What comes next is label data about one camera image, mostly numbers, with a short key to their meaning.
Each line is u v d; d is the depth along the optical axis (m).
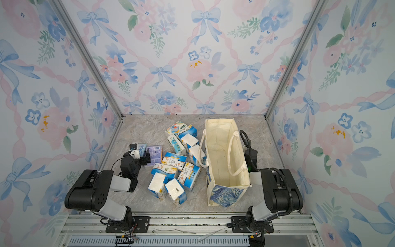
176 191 0.72
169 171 0.82
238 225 0.73
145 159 0.84
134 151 0.79
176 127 1.06
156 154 0.93
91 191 0.45
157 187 0.73
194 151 0.86
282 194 0.45
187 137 0.93
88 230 0.74
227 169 0.78
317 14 0.70
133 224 0.73
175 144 0.93
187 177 0.83
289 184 0.45
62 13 0.70
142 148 0.95
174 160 0.88
